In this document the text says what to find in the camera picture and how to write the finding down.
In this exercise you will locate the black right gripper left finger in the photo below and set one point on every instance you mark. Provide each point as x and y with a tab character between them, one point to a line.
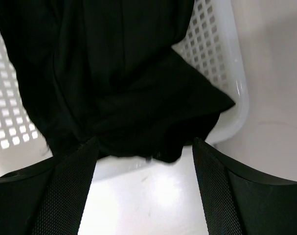
49	197

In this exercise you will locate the white plastic lattice basket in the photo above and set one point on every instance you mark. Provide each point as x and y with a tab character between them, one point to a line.
211	46

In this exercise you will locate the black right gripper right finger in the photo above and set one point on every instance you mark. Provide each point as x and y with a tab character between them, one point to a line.
240	200

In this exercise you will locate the black pleated skirt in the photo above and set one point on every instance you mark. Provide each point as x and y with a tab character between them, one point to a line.
106	69

